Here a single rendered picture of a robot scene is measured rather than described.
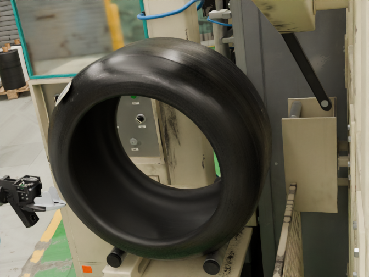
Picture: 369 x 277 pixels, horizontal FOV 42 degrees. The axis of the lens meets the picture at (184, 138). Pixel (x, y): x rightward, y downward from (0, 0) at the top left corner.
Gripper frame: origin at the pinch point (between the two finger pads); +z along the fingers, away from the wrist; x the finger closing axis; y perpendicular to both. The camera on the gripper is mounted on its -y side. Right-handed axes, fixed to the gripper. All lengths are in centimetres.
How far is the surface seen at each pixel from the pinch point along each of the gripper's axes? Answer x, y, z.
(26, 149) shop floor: 284, -129, -221
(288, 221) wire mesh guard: -2, 7, 67
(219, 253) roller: -5, -3, 50
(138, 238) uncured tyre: -11.0, 1.0, 28.9
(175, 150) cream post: 26.9, 9.9, 27.7
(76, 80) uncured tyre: -8.8, 42.4, 14.2
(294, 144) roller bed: 20, 19, 66
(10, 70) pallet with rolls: 485, -104, -376
